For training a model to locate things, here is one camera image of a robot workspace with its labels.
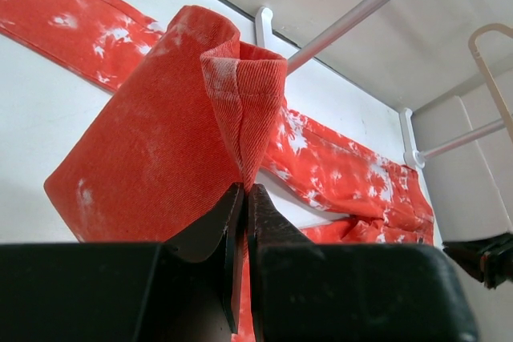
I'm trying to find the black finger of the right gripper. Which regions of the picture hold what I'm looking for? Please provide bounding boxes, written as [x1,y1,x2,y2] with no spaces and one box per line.
[442,232,512,289]

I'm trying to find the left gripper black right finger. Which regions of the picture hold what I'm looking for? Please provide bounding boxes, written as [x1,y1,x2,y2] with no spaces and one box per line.
[248,184,479,341]

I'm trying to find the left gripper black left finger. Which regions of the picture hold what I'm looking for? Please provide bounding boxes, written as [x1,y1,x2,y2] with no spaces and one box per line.
[1,183,245,341]

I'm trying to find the orange white-speckled trousers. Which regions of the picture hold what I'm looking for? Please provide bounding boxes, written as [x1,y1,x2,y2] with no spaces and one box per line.
[0,0,436,342]

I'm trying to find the wooden clothes hanger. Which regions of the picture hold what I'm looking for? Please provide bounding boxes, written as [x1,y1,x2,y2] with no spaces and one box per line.
[467,23,513,139]

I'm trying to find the white clothes rack with metal bar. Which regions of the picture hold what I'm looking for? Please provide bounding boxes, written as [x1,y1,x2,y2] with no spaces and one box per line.
[249,0,512,163]

